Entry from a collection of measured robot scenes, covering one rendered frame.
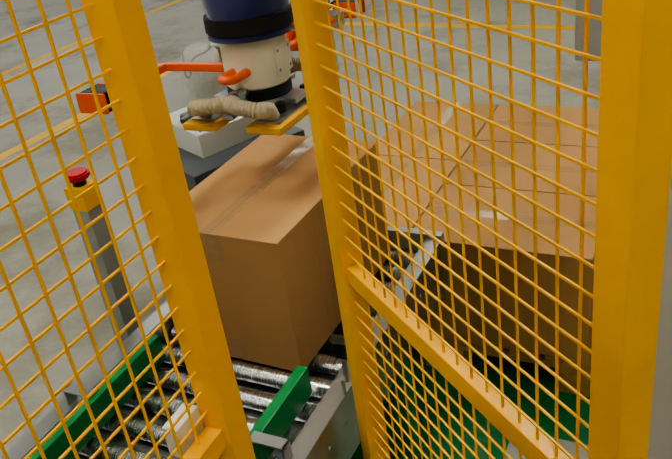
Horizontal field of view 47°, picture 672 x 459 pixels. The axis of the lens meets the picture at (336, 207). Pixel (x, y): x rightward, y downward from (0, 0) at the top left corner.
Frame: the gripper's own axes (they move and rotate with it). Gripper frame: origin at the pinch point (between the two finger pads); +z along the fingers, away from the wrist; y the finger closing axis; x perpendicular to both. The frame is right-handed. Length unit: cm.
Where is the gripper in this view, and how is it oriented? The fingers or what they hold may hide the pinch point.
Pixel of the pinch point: (345, 6)
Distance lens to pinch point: 253.9
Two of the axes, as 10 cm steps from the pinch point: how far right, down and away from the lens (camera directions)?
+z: 1.3, 8.7, 4.7
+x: 4.2, -4.8, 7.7
